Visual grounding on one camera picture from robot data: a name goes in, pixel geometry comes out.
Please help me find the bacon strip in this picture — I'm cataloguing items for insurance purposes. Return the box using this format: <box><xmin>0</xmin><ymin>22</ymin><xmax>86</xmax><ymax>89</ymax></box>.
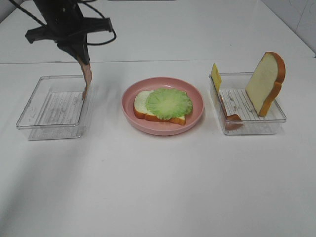
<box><xmin>220</xmin><ymin>95</ymin><xmax>243</xmax><ymax>130</ymax></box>
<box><xmin>77</xmin><ymin>56</ymin><xmax>92</xmax><ymax>100</ymax></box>

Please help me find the yellow cheese slice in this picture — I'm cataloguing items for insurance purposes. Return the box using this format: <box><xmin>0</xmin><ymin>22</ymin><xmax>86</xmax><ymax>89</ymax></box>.
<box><xmin>211</xmin><ymin>63</ymin><xmax>222</xmax><ymax>99</ymax></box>

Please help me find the pink round plate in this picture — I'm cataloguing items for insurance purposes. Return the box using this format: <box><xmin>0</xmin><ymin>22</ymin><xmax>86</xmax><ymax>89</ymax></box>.
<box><xmin>121</xmin><ymin>77</ymin><xmax>204</xmax><ymax>136</ymax></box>

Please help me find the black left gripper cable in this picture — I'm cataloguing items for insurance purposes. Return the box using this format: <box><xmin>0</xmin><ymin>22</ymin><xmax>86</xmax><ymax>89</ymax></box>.
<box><xmin>8</xmin><ymin>0</ymin><xmax>117</xmax><ymax>46</ymax></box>

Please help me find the green lettuce leaf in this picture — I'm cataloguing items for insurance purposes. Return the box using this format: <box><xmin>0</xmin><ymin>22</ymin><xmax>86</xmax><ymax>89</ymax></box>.
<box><xmin>145</xmin><ymin>87</ymin><xmax>193</xmax><ymax>120</ymax></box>

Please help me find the clear left plastic container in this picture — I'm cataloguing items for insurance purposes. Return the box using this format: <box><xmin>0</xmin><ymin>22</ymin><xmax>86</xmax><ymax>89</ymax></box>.
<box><xmin>16</xmin><ymin>75</ymin><xmax>94</xmax><ymax>141</ymax></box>

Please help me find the clear right plastic container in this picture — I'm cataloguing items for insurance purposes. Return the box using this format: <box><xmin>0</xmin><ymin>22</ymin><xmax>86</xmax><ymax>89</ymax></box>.
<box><xmin>209</xmin><ymin>72</ymin><xmax>286</xmax><ymax>135</ymax></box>

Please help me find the clear plastic container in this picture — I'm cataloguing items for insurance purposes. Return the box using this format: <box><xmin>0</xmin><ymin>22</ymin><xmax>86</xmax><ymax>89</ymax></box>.
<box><xmin>209</xmin><ymin>72</ymin><xmax>286</xmax><ymax>135</ymax></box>
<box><xmin>16</xmin><ymin>75</ymin><xmax>94</xmax><ymax>141</ymax></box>

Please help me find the bread slice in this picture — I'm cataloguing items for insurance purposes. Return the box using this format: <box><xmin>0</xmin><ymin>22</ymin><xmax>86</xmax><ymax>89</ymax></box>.
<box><xmin>245</xmin><ymin>52</ymin><xmax>286</xmax><ymax>117</ymax></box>
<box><xmin>133</xmin><ymin>90</ymin><xmax>186</xmax><ymax>125</ymax></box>

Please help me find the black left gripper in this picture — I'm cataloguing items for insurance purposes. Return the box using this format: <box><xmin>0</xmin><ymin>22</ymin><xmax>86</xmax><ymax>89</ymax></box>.
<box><xmin>25</xmin><ymin>0</ymin><xmax>113</xmax><ymax>65</ymax></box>

